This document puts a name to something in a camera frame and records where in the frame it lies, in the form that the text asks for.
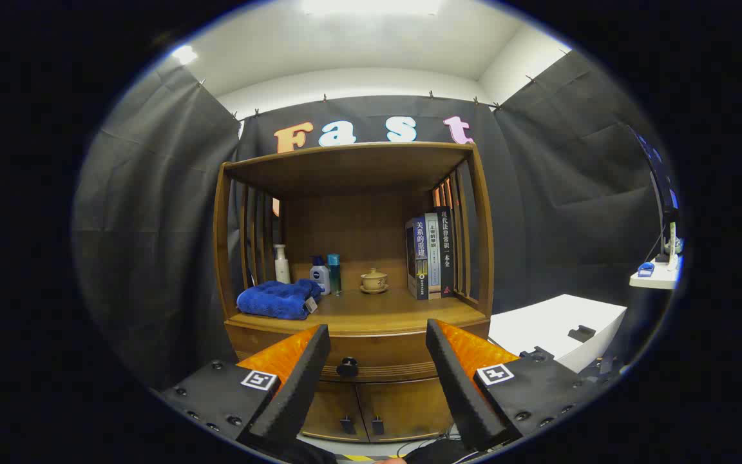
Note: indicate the wooden cabinet door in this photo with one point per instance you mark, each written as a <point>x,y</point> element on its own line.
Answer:
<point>409,406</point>
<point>332,406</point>

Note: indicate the small blue object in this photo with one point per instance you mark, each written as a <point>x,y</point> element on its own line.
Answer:
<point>645,269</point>

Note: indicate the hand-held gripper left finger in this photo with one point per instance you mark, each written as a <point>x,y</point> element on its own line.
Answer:
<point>300,386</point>

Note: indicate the teal clear bottle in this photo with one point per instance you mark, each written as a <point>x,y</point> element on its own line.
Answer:
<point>334,274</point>

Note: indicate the blue spine book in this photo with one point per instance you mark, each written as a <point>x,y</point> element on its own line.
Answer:
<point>419,258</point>

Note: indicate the white drawer cabinet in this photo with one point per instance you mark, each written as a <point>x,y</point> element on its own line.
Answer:
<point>551,322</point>

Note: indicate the white bottle blue cap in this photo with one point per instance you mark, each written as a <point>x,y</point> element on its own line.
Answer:
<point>321,278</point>

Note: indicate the dark computer monitor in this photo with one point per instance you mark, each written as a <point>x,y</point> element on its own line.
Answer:
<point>659,174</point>

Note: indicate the yellow black floor tape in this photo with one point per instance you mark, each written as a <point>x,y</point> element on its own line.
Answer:
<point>358,458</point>

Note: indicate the ceiling light panel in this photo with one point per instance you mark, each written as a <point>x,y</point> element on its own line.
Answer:
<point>371,5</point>
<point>184,55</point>

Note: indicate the folded blue towel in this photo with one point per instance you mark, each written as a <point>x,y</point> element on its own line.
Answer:
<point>277,299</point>

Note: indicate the white spine book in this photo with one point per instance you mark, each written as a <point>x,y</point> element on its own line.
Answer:
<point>433,258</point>

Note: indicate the black round drawer knob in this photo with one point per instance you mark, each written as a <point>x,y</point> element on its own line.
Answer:
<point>347,367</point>

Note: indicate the brown wooden cabinet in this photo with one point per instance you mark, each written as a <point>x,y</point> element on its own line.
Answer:
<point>345,167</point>

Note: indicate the wooden drawer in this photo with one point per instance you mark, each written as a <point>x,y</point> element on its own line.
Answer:
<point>384,348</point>

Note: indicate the beige lidded teacup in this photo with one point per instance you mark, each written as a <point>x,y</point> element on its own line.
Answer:
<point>373,280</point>

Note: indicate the wooden countertop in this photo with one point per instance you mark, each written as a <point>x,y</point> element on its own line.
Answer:
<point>377,308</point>

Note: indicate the white pump bottle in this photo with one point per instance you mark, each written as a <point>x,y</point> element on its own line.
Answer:
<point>281,267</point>

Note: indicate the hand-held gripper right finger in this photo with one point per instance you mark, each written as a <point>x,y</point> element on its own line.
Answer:
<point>461,393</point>

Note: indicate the black spine book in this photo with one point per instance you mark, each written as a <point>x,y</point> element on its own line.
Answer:
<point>446,251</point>

